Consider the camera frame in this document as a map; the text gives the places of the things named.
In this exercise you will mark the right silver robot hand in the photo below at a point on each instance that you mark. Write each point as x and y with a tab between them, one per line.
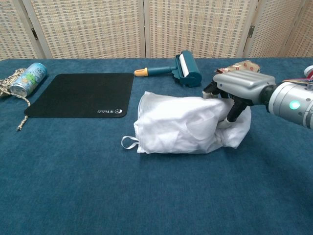
244	82

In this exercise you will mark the translucent plastic bag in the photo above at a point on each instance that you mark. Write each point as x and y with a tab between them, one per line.
238	134

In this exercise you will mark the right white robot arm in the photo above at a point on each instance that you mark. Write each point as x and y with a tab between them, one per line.
291	102

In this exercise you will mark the gold foil snack packet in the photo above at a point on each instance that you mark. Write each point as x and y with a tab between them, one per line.
244	65

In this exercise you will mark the metal screen hinge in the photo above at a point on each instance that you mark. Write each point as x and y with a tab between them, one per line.
252	31
34	33

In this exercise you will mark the teal lint roller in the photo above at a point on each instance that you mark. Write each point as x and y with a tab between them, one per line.
193	71

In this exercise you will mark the red juice bottle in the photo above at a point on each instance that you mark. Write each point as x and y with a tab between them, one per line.
308	71

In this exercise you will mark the woven folding screen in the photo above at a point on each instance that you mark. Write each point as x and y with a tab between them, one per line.
93	27

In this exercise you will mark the black mouse pad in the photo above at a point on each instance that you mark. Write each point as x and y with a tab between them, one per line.
80	95

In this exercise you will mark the light blue drink can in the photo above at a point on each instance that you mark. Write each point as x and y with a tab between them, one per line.
29	79

